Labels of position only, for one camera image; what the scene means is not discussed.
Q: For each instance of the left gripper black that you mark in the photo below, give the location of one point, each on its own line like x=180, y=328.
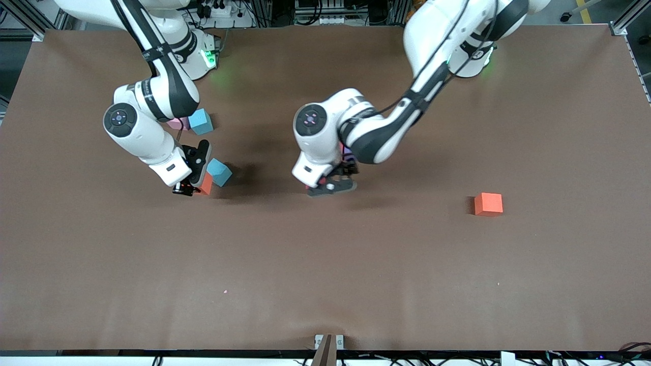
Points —
x=348, y=165

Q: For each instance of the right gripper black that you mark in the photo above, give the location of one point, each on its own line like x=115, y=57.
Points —
x=185, y=188

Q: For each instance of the orange foam cube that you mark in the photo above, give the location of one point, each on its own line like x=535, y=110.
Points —
x=207, y=185
x=489, y=204

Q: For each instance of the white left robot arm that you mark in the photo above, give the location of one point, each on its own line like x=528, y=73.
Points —
x=315, y=147

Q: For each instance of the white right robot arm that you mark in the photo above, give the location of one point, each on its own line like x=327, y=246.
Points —
x=147, y=142

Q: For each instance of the blue foam cube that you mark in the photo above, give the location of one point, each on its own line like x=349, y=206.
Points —
x=219, y=173
x=201, y=122

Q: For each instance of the light pink foam cube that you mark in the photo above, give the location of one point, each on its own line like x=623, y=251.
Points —
x=180, y=123

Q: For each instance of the brown table cover mat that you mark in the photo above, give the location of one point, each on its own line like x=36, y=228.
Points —
x=325, y=254

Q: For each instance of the white power strip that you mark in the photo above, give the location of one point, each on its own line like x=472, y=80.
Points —
x=221, y=9

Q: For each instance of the small white box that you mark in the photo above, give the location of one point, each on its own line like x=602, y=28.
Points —
x=507, y=359

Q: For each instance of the metal bracket with post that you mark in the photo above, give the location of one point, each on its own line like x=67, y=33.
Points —
x=328, y=353

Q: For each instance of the aluminium frame post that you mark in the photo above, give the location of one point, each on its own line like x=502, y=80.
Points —
x=630, y=15
x=20, y=15

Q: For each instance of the aluminium side rail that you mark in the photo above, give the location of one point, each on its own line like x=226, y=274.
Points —
x=642, y=76

